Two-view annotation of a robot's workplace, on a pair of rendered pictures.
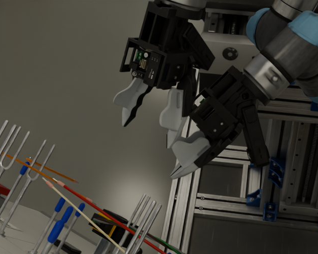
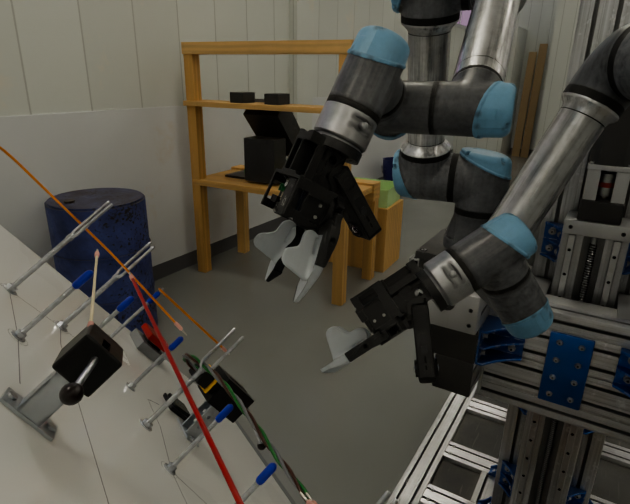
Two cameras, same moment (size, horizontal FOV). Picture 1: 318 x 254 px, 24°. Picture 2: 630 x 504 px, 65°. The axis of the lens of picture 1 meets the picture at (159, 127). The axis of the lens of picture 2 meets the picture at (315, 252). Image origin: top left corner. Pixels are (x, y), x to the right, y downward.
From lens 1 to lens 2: 61 cm
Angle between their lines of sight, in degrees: 29
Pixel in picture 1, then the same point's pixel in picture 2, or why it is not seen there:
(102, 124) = (371, 410)
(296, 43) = (484, 239)
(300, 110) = (526, 395)
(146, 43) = (288, 169)
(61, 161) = (327, 429)
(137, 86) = (285, 235)
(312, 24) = (507, 222)
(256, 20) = not seen: hidden behind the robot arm
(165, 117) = (290, 254)
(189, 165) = (339, 356)
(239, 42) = not seen: hidden behind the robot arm
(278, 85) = (457, 283)
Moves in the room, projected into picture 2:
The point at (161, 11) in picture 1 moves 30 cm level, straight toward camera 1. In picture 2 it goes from (307, 134) to (144, 177)
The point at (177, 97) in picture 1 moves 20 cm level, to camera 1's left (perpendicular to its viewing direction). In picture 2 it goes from (315, 243) to (186, 224)
